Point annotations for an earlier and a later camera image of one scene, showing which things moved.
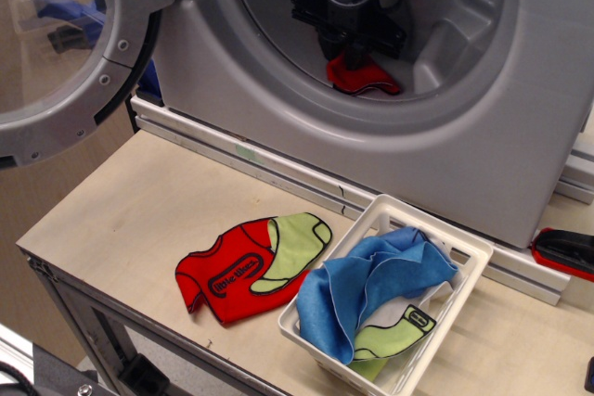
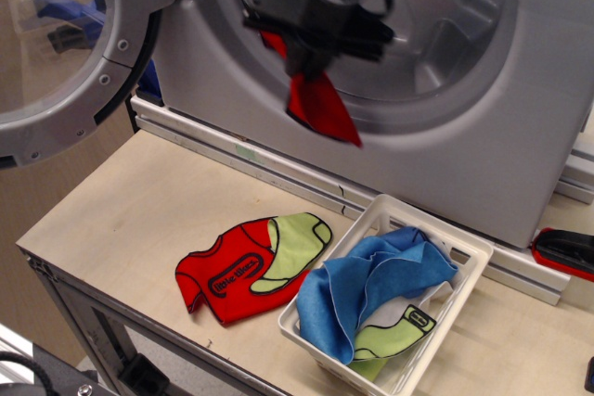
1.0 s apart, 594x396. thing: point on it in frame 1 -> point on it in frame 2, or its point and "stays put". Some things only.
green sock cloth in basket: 374,344 stays put
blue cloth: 393,264 stays put
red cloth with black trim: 352,82 -> 312,100
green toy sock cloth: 296,239 stays put
